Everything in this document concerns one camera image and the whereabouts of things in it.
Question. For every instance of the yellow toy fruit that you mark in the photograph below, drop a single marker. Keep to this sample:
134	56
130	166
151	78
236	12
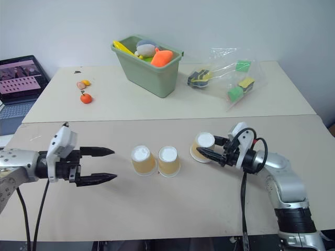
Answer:
86	82

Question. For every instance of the orange plush toy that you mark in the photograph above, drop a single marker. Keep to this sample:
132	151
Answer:
161	57

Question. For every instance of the grey laptop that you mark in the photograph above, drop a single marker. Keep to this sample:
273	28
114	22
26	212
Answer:
18	83

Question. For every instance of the yellow plastic toy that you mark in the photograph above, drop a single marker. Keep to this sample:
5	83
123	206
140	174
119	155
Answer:
124	48

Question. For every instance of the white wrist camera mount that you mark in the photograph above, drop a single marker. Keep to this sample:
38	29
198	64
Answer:
62	141
244	142

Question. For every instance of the grey plush toy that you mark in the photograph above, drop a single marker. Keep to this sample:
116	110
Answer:
146	48

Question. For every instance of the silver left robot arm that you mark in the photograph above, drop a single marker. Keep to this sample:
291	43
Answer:
15	159

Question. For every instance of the clear plastic bag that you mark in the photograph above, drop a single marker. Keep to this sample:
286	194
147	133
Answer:
248	78

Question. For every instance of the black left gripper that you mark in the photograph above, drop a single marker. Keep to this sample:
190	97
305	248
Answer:
68	166

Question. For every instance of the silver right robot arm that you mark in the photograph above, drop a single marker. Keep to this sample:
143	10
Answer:
288	183

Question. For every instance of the pink toy fruit slice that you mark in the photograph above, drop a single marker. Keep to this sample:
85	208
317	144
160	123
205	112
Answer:
80	85

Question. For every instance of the green plastic bin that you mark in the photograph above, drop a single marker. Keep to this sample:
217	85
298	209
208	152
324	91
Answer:
151	75

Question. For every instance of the tan paper cup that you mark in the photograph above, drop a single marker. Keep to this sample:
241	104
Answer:
168	164
143	163
202	141

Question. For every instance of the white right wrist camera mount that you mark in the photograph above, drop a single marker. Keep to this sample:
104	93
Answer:
244	142

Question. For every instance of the orange toy fruit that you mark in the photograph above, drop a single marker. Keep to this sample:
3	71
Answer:
86	98

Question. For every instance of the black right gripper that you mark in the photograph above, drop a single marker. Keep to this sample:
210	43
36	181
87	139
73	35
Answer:
230	154

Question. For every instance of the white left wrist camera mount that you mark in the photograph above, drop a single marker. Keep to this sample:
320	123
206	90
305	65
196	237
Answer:
62	141

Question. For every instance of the small black scrap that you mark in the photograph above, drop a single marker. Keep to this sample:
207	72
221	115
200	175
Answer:
77	72

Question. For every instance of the green sponge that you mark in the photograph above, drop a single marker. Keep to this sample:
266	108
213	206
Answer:
234	94
243	66

